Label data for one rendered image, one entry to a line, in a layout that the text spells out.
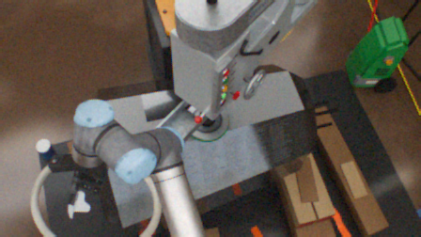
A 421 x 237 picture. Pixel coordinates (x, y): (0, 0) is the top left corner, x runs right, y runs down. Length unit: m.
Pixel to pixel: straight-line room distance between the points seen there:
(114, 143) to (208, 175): 1.27
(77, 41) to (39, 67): 0.37
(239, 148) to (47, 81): 1.85
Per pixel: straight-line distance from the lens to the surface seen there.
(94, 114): 1.02
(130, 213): 2.23
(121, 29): 3.70
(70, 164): 1.18
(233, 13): 1.42
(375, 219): 2.99
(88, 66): 3.53
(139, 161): 0.96
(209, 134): 2.08
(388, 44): 3.18
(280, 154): 2.30
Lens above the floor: 2.78
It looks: 61 degrees down
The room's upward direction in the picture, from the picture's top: 3 degrees clockwise
